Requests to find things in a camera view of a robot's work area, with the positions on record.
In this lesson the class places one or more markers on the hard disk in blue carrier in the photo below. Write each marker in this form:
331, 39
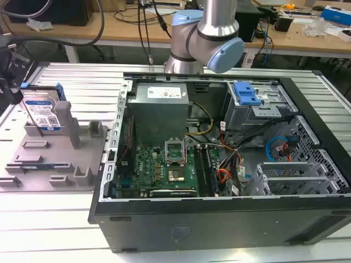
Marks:
41, 112

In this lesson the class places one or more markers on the wooden desk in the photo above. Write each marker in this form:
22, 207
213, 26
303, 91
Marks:
109, 30
299, 41

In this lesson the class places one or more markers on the black desktop computer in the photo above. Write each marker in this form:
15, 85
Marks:
246, 22

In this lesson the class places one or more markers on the metal disk bay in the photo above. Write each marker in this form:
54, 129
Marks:
290, 178

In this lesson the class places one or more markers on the black monitor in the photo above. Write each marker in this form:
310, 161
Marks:
55, 11

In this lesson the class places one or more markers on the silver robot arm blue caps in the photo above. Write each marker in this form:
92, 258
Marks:
211, 30

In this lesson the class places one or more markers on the black open PC case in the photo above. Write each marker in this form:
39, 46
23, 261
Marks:
219, 227

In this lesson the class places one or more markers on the crumpled white paper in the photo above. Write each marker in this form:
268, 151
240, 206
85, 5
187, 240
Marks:
38, 24

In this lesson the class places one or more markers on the blue cardboard box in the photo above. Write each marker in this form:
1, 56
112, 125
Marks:
336, 15

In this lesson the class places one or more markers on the yellow tape measure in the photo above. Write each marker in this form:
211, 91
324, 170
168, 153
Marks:
289, 6

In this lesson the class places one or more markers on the CPU socket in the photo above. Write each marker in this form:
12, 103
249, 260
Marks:
177, 176

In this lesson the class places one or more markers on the black RAM slot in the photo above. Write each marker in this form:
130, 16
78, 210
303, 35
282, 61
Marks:
199, 170
210, 172

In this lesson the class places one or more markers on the grey power supply unit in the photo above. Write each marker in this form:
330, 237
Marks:
159, 115

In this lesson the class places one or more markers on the grey plastic parts rack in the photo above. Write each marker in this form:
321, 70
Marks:
55, 153

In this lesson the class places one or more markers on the black graphics card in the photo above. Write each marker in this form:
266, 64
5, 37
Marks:
172, 193

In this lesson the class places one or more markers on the small black box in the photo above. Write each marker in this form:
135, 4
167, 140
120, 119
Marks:
283, 23

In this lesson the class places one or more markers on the blue plastic drive latch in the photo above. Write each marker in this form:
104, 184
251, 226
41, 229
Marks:
246, 93

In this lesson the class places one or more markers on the clear plastic bag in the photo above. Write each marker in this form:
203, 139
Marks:
316, 27

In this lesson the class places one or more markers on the green motherboard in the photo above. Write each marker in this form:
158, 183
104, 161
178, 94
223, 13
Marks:
148, 164

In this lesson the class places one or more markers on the metal optical drive cage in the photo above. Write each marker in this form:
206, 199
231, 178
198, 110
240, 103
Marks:
255, 115

